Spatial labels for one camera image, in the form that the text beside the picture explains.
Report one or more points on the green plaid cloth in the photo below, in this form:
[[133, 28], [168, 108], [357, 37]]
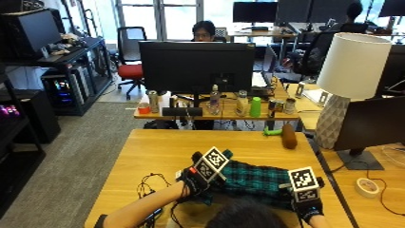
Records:
[[253, 182]]

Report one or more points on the black rectangular box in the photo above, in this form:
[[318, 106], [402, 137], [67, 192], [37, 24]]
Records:
[[181, 111]]

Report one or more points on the wide black background monitor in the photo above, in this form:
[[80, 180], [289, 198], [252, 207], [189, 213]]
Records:
[[314, 11]]

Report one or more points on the white table lamp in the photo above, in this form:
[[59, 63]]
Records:
[[352, 68]]

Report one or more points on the black monitor on grey stand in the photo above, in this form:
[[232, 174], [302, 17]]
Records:
[[373, 125]]

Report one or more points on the red cup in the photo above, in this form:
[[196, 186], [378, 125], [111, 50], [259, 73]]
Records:
[[144, 109]]

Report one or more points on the red office chair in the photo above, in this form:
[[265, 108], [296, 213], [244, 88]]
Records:
[[131, 69]]

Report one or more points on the black screen on rack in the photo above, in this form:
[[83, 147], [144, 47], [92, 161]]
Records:
[[31, 34]]

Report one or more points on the large black desk monitor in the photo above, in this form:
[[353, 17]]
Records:
[[196, 66]]

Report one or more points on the clear plastic bottle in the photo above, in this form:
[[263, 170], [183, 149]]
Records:
[[215, 101]]

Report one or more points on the brown cylinder roller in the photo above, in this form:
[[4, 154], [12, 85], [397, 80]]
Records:
[[289, 136]]

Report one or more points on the black shelf rack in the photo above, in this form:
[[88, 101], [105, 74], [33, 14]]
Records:
[[95, 63]]

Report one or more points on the black office chair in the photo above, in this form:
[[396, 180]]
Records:
[[314, 53]]

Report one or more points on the dark drink can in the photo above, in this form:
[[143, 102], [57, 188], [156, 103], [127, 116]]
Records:
[[272, 109]]

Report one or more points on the person's right hand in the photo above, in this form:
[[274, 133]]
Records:
[[308, 210]]

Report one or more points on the white tape roll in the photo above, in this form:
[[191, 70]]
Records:
[[366, 187]]

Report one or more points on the green plastic toy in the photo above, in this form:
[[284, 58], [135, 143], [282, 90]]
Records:
[[272, 131]]

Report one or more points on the pale drink bottle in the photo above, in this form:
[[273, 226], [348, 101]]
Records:
[[241, 104]]

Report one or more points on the green plastic cup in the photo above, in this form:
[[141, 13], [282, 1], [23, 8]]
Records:
[[255, 107]]

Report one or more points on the person's left hand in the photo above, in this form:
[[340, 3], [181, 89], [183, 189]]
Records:
[[195, 183]]

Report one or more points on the open laptop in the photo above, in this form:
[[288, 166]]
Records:
[[265, 72]]

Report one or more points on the small glass jar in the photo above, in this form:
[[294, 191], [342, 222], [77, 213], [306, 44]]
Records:
[[290, 106]]

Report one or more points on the white marker cube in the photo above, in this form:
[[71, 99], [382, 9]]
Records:
[[304, 183], [211, 164]]

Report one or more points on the lit computer tower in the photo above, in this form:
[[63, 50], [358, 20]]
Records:
[[63, 88]]

